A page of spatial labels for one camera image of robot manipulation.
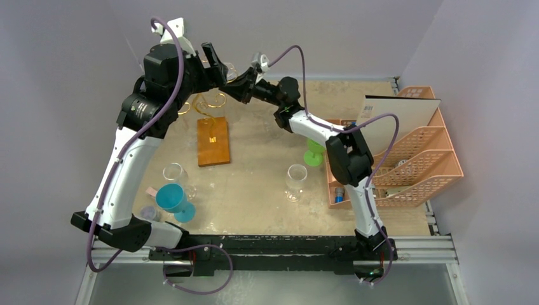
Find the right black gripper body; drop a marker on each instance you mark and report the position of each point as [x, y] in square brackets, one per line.
[253, 89]

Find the wooden rack base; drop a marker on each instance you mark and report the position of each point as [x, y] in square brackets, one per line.
[217, 153]

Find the grey board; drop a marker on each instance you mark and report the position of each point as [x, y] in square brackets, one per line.
[411, 112]

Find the blue grey hose connector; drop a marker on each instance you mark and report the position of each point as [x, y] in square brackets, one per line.
[339, 193]

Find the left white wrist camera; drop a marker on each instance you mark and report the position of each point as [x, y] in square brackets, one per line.
[178, 31]

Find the clear wine glass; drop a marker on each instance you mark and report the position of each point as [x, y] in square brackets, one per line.
[295, 181]
[232, 73]
[175, 173]

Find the blue plastic goblet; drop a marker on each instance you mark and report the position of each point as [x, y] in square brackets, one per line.
[172, 199]

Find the black aluminium base frame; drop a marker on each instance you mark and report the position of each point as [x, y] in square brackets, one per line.
[341, 255]

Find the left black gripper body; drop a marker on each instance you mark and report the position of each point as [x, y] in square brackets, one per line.
[198, 79]

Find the peach plastic organizer basket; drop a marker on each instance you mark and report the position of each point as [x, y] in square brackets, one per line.
[432, 164]

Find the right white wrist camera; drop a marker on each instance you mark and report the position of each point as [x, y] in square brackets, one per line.
[260, 63]

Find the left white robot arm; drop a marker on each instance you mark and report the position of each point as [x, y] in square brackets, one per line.
[145, 116]

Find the small grey jar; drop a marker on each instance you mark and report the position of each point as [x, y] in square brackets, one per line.
[150, 213]

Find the pink eraser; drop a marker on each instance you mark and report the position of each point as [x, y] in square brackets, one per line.
[152, 192]

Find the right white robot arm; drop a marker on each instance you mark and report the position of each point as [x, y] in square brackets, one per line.
[349, 157]

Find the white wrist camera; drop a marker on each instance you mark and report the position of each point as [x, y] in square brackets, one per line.
[260, 63]
[178, 31]

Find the green plastic goblet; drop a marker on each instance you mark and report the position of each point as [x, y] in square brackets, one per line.
[314, 155]

